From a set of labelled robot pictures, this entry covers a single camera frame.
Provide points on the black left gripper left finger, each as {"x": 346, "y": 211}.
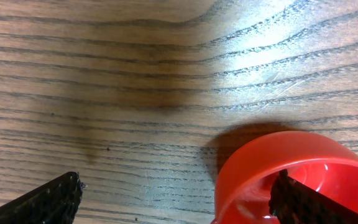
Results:
{"x": 55, "y": 202}

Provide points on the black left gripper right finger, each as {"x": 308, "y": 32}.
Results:
{"x": 294, "y": 203}

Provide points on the red scoop with blue handle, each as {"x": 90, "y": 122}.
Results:
{"x": 245, "y": 180}

